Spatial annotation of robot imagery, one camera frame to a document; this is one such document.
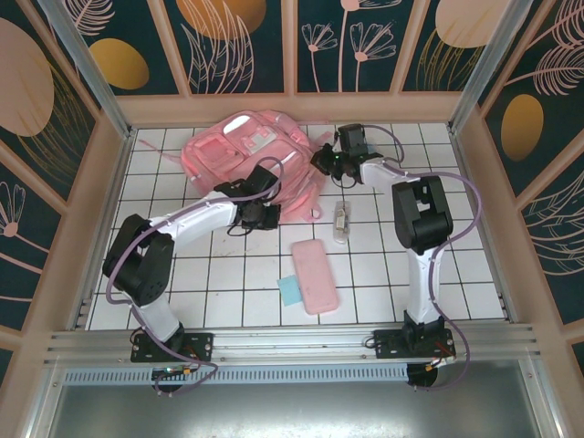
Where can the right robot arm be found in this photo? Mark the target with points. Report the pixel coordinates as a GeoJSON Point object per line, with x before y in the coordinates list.
{"type": "Point", "coordinates": [422, 283]}

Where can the aluminium frame post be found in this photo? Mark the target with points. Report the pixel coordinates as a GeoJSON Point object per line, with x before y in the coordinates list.
{"type": "Point", "coordinates": [91, 73]}
{"type": "Point", "coordinates": [483, 68]}

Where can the blue sticky note pad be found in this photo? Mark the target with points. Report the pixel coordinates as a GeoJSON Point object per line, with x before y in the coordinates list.
{"type": "Point", "coordinates": [287, 292]}

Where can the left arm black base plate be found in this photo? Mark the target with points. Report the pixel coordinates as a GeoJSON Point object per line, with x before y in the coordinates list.
{"type": "Point", "coordinates": [201, 344]}

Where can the pink pencil case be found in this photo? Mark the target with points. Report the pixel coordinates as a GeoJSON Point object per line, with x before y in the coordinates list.
{"type": "Point", "coordinates": [315, 278]}

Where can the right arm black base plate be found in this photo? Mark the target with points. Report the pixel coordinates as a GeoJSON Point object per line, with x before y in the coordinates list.
{"type": "Point", "coordinates": [388, 344]}

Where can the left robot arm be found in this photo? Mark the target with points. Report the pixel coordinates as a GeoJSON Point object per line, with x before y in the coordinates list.
{"type": "Point", "coordinates": [191, 219]}

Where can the pink backpack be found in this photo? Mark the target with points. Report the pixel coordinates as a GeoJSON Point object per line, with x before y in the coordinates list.
{"type": "Point", "coordinates": [255, 150]}

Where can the grey metal panel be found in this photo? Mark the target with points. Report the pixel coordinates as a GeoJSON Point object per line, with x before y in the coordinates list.
{"type": "Point", "coordinates": [292, 410]}

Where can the aluminium mounting rail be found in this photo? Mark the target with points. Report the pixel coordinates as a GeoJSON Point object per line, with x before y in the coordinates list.
{"type": "Point", "coordinates": [292, 340]}

